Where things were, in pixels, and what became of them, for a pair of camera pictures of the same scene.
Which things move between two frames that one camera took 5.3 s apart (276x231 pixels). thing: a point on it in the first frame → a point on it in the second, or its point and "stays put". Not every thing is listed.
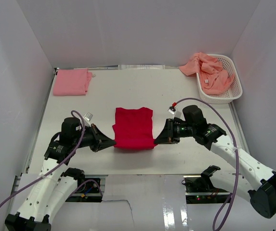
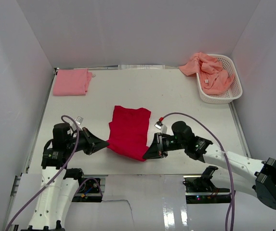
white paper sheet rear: x=141 y=67 stays put
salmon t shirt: x=214 y=79 stays put
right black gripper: x=167 y=136 → x=156 y=149
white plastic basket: x=234 y=91 stays put
